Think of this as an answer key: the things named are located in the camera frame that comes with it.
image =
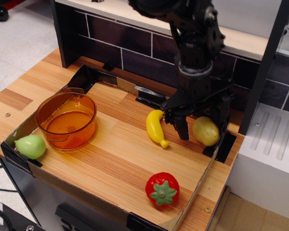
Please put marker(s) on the dark tile backsplash panel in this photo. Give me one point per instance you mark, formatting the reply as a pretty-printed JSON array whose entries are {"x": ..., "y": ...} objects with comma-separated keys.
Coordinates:
[{"x": 151, "y": 55}]

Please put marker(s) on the black caster wheel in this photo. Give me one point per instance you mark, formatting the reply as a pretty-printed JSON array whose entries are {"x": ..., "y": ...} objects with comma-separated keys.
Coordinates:
[{"x": 4, "y": 15}]

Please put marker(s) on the transparent orange plastic pot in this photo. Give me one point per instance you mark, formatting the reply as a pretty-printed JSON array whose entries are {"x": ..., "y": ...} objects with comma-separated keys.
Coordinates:
[{"x": 67, "y": 119}]

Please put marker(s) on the light wooden shelf board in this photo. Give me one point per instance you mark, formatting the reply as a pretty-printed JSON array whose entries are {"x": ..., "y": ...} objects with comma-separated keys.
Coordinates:
[{"x": 236, "y": 42}]

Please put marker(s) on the dark grey vertical post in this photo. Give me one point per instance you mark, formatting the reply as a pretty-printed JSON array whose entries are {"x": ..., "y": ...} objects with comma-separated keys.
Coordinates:
[{"x": 277, "y": 33}]

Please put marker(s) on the white toy sink drainboard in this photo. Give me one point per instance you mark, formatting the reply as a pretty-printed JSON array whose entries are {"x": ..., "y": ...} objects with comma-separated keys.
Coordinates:
[{"x": 261, "y": 171}]

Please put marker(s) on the yellow toy potato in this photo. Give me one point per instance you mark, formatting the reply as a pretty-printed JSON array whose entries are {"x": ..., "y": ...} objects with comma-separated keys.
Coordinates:
[{"x": 206, "y": 131}]

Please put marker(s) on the green toy pear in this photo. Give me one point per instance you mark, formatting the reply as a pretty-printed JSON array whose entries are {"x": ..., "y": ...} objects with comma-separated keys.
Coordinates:
[{"x": 31, "y": 146}]

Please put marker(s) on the yellow toy banana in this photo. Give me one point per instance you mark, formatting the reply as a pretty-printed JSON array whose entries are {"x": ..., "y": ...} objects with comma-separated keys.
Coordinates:
[{"x": 154, "y": 128}]

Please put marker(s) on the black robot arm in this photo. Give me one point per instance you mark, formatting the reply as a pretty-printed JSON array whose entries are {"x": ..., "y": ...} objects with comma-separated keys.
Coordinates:
[{"x": 194, "y": 28}]

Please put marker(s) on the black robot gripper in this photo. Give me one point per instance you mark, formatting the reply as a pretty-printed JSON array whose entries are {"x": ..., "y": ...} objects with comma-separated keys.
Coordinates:
[{"x": 198, "y": 93}]

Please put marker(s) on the cardboard fence with black tape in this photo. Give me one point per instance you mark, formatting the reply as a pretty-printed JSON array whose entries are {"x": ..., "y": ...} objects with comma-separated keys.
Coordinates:
[{"x": 103, "y": 182}]

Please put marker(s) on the red toy tomato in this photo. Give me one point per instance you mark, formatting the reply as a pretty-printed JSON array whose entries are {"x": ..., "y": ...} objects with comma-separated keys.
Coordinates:
[{"x": 162, "y": 189}]

